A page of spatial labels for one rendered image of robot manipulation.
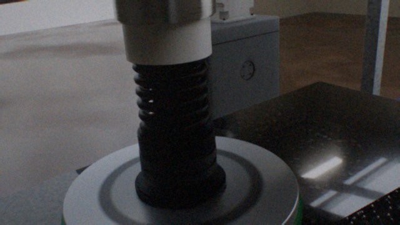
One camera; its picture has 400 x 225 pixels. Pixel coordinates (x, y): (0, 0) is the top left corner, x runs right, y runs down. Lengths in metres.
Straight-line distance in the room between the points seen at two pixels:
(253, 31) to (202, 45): 1.27
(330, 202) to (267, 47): 1.24
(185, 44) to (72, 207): 0.17
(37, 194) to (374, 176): 0.40
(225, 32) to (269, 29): 0.24
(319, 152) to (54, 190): 0.34
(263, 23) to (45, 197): 1.26
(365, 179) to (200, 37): 0.28
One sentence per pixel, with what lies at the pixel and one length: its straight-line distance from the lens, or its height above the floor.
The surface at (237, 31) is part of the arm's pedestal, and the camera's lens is 1.51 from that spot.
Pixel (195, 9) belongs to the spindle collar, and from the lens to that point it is 0.28.
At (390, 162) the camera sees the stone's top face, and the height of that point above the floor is 0.82.
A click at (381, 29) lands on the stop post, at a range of 2.30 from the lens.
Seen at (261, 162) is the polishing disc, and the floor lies 0.88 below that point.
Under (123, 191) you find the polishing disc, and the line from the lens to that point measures 0.36.
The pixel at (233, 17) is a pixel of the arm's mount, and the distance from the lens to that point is 1.56.
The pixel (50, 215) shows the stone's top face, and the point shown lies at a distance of 0.46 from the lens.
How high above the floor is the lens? 1.07
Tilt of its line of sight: 21 degrees down
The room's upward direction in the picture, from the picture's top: 4 degrees counter-clockwise
